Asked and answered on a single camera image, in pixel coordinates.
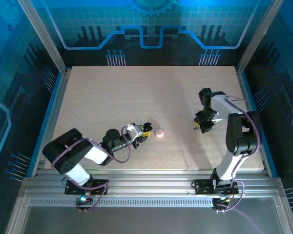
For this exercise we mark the long aluminium frame rail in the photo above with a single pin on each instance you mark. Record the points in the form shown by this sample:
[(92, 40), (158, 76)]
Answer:
[(149, 182)]

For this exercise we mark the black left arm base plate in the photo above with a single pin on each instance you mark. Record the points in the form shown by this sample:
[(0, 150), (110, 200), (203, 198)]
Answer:
[(100, 185)]

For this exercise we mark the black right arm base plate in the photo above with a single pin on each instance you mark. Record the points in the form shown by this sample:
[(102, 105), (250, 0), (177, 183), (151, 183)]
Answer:
[(201, 187)]

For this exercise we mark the aluminium side rail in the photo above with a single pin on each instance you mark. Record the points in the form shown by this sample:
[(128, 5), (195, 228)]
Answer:
[(56, 107), (245, 92)]

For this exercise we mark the earbuds charging case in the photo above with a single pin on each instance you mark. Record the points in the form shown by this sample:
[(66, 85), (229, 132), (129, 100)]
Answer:
[(159, 133)]

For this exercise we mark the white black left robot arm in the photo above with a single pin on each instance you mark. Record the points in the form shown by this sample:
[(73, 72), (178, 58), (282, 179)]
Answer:
[(70, 148)]

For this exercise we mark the aluminium frame post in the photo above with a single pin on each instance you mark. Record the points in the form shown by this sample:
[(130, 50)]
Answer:
[(258, 34), (42, 36)]

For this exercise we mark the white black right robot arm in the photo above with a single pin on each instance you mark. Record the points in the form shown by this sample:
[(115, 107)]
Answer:
[(244, 136)]

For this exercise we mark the grey metal sheet panel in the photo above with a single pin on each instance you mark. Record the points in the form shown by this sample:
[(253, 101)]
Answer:
[(136, 221)]

